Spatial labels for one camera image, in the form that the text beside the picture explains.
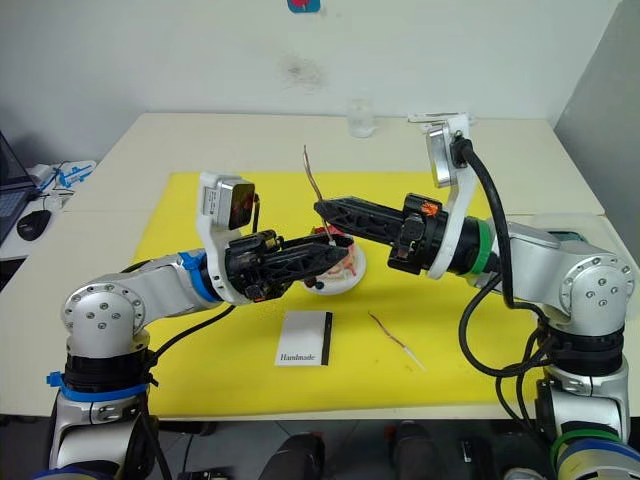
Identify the blue and white tool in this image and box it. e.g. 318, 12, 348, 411
37, 159, 98, 199

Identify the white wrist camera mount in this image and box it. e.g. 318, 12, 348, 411
407, 110, 480, 280
197, 171, 261, 306

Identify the small cake on white plate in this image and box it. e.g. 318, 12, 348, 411
301, 227, 368, 297

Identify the grey partition panel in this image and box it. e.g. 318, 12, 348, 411
551, 0, 640, 217

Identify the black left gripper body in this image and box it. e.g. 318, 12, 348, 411
223, 229, 290, 305

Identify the yellow table mat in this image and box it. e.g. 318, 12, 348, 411
130, 172, 557, 419

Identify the dark laptop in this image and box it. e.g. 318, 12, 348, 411
0, 130, 39, 244

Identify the clear plastic cup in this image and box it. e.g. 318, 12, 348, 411
346, 98, 377, 139

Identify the white Handmade matchbox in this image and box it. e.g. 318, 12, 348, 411
273, 310, 335, 368

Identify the dark rounded shape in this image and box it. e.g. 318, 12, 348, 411
258, 432, 327, 480
392, 421, 442, 480

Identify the white side table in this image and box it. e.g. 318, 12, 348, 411
0, 160, 101, 292

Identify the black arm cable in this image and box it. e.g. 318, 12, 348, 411
449, 132, 547, 444
119, 259, 239, 480

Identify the black computer mouse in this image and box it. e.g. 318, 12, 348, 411
16, 209, 53, 241

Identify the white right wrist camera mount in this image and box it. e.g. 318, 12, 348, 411
407, 110, 480, 280

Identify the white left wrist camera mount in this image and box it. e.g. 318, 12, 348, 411
197, 171, 261, 306

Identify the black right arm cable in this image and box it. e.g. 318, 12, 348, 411
449, 132, 547, 444

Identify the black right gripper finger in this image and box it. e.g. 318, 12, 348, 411
323, 196, 408, 225
312, 201, 404, 247

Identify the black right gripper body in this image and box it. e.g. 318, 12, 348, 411
387, 192, 447, 275

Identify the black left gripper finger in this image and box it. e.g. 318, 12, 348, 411
278, 234, 356, 252
273, 247, 348, 295

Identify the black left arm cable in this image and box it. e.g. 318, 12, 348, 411
119, 259, 239, 480

